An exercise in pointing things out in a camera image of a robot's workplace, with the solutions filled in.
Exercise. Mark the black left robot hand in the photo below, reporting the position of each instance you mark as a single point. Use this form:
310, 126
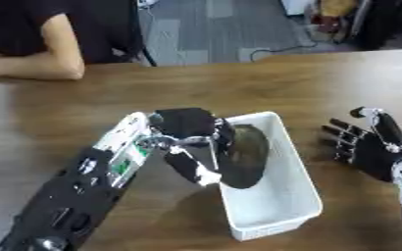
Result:
186, 124

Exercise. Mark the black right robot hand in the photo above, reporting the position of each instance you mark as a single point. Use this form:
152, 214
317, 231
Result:
369, 153

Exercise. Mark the dark oval object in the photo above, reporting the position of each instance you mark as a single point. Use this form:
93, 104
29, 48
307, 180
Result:
245, 157

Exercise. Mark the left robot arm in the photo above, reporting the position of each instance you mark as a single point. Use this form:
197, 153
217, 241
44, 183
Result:
78, 192

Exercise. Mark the white plastic box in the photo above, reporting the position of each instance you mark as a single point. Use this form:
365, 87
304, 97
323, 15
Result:
279, 183

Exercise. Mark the black chair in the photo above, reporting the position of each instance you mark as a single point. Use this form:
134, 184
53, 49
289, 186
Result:
144, 49

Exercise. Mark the person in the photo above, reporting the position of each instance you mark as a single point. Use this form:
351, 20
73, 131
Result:
44, 36

